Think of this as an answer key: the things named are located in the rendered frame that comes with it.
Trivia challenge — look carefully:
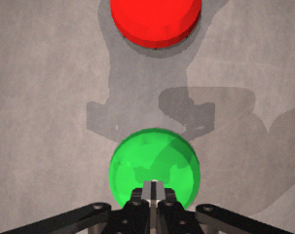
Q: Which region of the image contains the green bell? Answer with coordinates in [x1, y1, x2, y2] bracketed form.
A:
[108, 127, 201, 211]

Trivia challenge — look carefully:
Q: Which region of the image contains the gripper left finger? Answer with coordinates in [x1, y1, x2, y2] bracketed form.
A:
[0, 179, 155, 234]

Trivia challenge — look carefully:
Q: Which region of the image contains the red bell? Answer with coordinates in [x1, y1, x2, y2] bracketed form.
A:
[109, 0, 203, 50]

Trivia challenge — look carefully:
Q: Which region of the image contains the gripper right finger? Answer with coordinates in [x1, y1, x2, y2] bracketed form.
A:
[153, 179, 295, 234]

